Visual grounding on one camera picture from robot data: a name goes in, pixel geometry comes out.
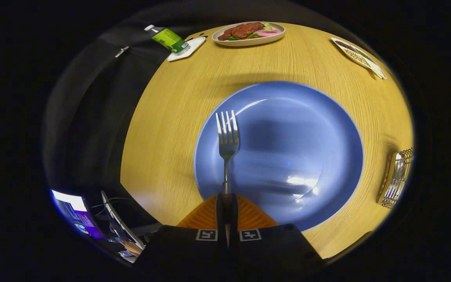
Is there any plate of meat and vegetables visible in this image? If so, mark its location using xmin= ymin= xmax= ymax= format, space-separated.
xmin=211 ymin=21 xmax=286 ymax=47

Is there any green label plastic bottle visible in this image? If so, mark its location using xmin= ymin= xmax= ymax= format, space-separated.
xmin=144 ymin=25 xmax=190 ymax=54

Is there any white divided dish with beans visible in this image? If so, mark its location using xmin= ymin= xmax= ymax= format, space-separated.
xmin=330 ymin=37 xmax=387 ymax=80

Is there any white square coaster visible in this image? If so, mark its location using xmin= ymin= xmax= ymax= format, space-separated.
xmin=167 ymin=37 xmax=206 ymax=62

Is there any lit computer monitor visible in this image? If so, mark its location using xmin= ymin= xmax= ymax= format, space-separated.
xmin=51 ymin=190 xmax=105 ymax=240

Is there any blue round plate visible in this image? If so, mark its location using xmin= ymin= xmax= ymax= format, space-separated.
xmin=193 ymin=81 xmax=364 ymax=231

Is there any metal fork with wooden handle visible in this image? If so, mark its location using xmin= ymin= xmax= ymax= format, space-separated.
xmin=215 ymin=110 xmax=240 ymax=248

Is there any square metal wire basket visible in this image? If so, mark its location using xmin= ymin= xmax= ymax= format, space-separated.
xmin=377 ymin=148 xmax=414 ymax=209

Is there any white laptop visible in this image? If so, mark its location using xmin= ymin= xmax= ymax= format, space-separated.
xmin=100 ymin=191 xmax=146 ymax=251

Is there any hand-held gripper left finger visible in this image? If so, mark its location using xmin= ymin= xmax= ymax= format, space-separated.
xmin=133 ymin=193 xmax=226 ymax=282

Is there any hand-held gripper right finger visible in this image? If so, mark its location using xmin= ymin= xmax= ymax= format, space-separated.
xmin=225 ymin=193 xmax=324 ymax=282

